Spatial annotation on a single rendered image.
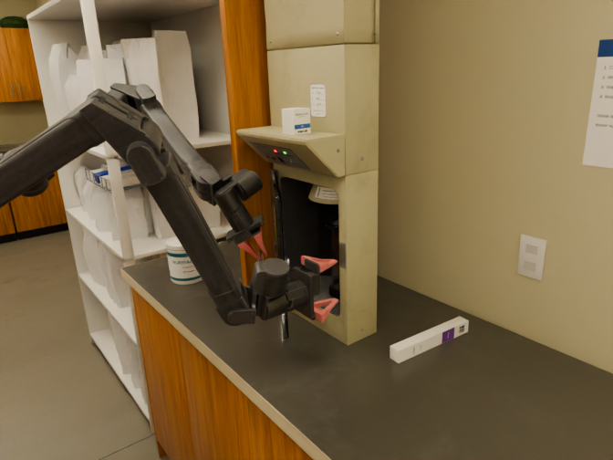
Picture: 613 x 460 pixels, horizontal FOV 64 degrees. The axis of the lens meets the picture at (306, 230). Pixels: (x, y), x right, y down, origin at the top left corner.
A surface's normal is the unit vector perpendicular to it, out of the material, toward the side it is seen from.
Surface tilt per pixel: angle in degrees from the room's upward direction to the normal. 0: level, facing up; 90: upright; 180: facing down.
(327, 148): 90
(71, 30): 90
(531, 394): 0
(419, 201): 90
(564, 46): 90
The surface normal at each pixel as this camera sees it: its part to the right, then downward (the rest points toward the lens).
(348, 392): -0.04, -0.95
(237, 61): 0.61, 0.23
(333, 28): -0.79, 0.22
